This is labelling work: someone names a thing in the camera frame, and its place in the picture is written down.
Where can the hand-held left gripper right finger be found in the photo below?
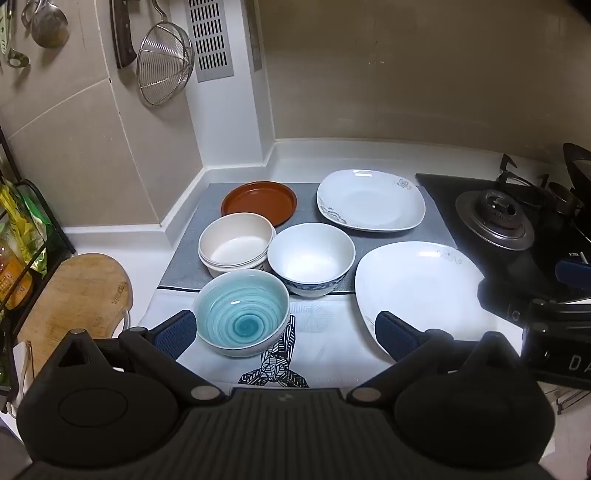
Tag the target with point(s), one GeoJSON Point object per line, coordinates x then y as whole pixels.
{"type": "Point", "coordinates": [395, 334]}

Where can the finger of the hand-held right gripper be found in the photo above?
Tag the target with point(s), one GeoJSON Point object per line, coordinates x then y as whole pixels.
{"type": "Point", "coordinates": [572, 272]}
{"type": "Point", "coordinates": [554, 308]}

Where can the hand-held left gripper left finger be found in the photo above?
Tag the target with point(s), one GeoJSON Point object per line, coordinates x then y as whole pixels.
{"type": "Point", "coordinates": [178, 334]}

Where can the white square floral plate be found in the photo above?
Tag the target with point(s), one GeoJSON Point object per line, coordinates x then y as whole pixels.
{"type": "Point", "coordinates": [369, 203]}
{"type": "Point", "coordinates": [415, 286]}

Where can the teal swirl ceramic bowl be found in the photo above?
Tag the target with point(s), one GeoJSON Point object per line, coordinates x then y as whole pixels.
{"type": "Point", "coordinates": [240, 314]}

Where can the brown round plate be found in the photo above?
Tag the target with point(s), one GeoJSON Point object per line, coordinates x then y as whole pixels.
{"type": "Point", "coordinates": [258, 201]}

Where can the white cloth with geometric print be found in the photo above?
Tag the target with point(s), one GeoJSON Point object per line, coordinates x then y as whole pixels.
{"type": "Point", "coordinates": [332, 332]}

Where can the small stove burner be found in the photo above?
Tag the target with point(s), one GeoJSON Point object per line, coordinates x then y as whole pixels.
{"type": "Point", "coordinates": [564, 197]}

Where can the grey mat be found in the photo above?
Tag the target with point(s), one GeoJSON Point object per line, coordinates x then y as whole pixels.
{"type": "Point", "coordinates": [184, 258]}

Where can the large stove burner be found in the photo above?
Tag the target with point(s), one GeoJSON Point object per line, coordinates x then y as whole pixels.
{"type": "Point", "coordinates": [496, 217]}

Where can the black-rimmed pot lid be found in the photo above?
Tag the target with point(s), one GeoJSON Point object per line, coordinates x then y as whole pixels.
{"type": "Point", "coordinates": [579, 170]}

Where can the white bowl with blue pattern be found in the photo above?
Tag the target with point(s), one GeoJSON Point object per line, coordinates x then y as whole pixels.
{"type": "Point", "coordinates": [309, 258]}

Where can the wooden cutting board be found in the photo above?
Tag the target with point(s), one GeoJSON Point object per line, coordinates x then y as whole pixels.
{"type": "Point", "coordinates": [69, 295]}

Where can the black pan support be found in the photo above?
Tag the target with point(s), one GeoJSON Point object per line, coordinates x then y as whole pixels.
{"type": "Point", "coordinates": [508, 162]}

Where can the black glass gas stove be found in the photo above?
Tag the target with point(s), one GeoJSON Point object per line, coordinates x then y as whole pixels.
{"type": "Point", "coordinates": [443, 194]}

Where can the cooking oil bottle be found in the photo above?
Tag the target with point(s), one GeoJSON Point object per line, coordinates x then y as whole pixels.
{"type": "Point", "coordinates": [11, 281]}

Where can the yellow green snack packets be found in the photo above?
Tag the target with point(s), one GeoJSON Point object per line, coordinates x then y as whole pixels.
{"type": "Point", "coordinates": [23, 217]}

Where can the silver vent grille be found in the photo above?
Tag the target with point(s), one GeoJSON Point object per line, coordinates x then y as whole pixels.
{"type": "Point", "coordinates": [254, 37]}
{"type": "Point", "coordinates": [210, 41]}

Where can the metal ladle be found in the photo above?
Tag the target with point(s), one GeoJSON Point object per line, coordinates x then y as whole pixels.
{"type": "Point", "coordinates": [51, 23]}

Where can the green kitchen utensil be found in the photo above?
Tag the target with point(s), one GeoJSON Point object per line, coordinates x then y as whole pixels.
{"type": "Point", "coordinates": [4, 32]}

